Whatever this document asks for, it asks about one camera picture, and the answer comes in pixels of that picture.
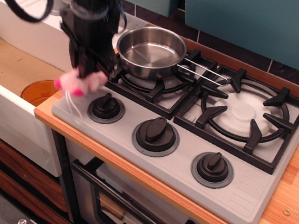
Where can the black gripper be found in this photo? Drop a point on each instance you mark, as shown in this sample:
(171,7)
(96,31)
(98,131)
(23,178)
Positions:
(90,44)

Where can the pink stuffed pig toy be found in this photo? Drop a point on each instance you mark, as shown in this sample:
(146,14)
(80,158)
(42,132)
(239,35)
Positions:
(74,87)

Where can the stainless steel pan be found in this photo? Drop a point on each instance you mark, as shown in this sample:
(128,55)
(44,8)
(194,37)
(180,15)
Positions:
(153,53)

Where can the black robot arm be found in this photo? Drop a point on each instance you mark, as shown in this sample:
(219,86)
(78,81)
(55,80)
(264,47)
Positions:
(109,10)

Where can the black left stove knob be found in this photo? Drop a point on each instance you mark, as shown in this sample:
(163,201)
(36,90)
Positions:
(106,109)

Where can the black stove knob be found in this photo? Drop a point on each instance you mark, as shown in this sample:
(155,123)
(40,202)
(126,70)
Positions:
(106,109)
(212,170)
(155,137)

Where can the black middle stove knob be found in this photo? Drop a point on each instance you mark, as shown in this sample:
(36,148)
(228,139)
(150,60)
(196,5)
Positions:
(155,137)

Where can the grey toy stove top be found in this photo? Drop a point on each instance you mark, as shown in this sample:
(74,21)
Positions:
(243,201)

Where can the black right stove knob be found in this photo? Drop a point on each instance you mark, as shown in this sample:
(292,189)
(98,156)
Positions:
(212,170)

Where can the white toy sink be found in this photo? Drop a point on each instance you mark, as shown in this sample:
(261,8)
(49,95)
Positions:
(29,52)

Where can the black left burner grate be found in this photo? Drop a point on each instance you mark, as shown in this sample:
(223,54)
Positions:
(165,97)

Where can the black burner grate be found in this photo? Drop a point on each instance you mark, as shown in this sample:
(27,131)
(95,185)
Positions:
(254,121)
(165,97)

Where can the wooden drawer fronts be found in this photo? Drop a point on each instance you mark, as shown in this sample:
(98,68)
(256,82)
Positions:
(32,188)

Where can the black right burner grate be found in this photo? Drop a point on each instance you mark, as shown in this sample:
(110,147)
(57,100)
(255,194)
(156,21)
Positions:
(254,121)

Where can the oven door with handle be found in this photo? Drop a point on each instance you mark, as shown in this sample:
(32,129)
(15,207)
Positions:
(88,172)

